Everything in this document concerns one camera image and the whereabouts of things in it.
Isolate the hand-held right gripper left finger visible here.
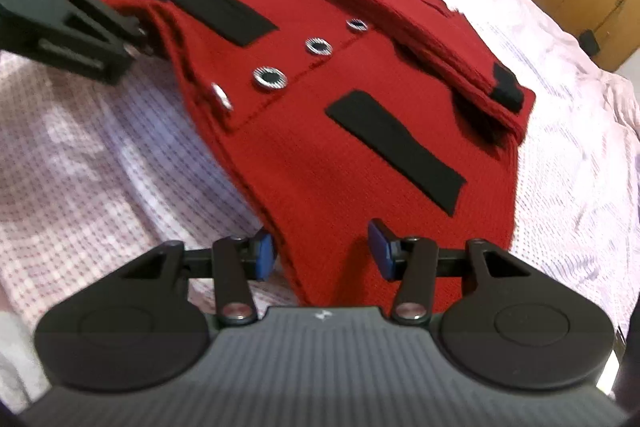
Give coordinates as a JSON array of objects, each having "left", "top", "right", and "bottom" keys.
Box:
[{"left": 121, "top": 229, "right": 276, "bottom": 326}]

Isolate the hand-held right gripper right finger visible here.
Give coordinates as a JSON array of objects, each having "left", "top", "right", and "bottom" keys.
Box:
[{"left": 367, "top": 219, "right": 533, "bottom": 326}]

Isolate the red knitted cardigan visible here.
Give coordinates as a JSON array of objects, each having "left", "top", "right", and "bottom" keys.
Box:
[{"left": 75, "top": 0, "right": 538, "bottom": 314}]

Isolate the pink dotted bed sheet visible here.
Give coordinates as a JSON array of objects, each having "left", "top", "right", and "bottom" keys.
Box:
[{"left": 0, "top": 0, "right": 640, "bottom": 400}]

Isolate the small black box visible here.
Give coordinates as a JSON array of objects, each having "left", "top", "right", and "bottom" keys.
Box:
[{"left": 579, "top": 30, "right": 602, "bottom": 56}]

